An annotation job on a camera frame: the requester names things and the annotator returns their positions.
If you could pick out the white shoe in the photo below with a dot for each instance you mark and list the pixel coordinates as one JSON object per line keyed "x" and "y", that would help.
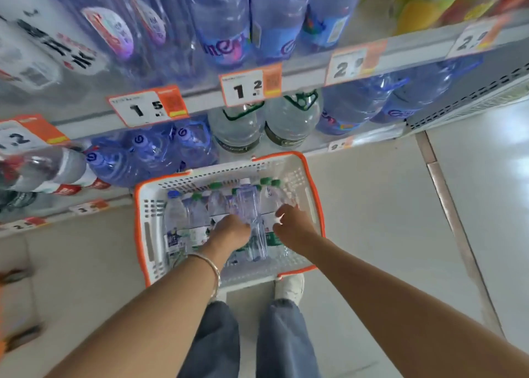
{"x": 291, "y": 289}

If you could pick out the row of fruit-print juice cartons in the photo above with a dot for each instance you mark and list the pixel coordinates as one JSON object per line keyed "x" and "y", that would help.
{"x": 434, "y": 2}

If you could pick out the person's left hand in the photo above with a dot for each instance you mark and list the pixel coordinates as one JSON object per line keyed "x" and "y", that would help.
{"x": 229, "y": 233}

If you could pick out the person's left fingers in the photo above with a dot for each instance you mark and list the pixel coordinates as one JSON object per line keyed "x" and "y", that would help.
{"x": 241, "y": 229}

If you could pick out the blue denim trousers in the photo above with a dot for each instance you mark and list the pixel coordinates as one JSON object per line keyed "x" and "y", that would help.
{"x": 285, "y": 340}

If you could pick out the large blue-labelled water bottle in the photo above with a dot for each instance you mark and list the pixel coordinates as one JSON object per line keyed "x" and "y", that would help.
{"x": 330, "y": 14}
{"x": 221, "y": 26}
{"x": 277, "y": 22}

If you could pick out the blue bottle with oval label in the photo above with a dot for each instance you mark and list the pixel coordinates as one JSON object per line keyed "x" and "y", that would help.
{"x": 107, "y": 31}
{"x": 159, "y": 26}

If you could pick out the grey metal shelf board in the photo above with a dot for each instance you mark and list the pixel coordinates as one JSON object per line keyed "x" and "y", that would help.
{"x": 306, "y": 74}

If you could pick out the clear white-labelled bottle pack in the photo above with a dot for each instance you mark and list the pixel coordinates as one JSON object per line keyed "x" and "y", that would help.
{"x": 37, "y": 39}

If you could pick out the person's right hand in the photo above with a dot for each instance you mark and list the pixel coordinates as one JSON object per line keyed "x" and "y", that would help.
{"x": 297, "y": 231}

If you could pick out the person's right forearm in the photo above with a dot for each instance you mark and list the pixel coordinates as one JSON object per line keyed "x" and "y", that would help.
{"x": 396, "y": 307}

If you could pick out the white orange-rimmed shopping basket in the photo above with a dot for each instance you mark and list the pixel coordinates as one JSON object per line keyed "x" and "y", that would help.
{"x": 153, "y": 225}

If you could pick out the person's left forearm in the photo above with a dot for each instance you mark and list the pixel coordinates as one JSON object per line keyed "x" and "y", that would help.
{"x": 157, "y": 320}

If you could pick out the blue-capped water bottle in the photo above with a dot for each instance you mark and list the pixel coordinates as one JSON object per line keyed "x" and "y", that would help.
{"x": 175, "y": 218}

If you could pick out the white metal shelf board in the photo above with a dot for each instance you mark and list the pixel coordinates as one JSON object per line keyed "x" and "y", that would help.
{"x": 372, "y": 136}

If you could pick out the small orange white price tag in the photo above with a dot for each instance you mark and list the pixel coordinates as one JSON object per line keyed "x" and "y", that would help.
{"x": 339, "y": 144}
{"x": 87, "y": 206}
{"x": 22, "y": 224}

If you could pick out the clear red-labelled water bottle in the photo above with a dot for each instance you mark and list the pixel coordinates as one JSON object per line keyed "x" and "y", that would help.
{"x": 45, "y": 169}

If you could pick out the person's right thumb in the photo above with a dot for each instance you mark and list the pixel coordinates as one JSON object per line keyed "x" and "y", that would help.
{"x": 279, "y": 229}

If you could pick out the purple tinted water bottle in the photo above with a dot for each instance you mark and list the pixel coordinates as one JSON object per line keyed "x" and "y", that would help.
{"x": 250, "y": 202}

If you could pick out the green-capped water bottle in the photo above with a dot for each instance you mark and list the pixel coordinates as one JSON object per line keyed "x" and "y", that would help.
{"x": 198, "y": 220}
{"x": 232, "y": 202}
{"x": 280, "y": 196}
{"x": 217, "y": 204}
{"x": 266, "y": 202}

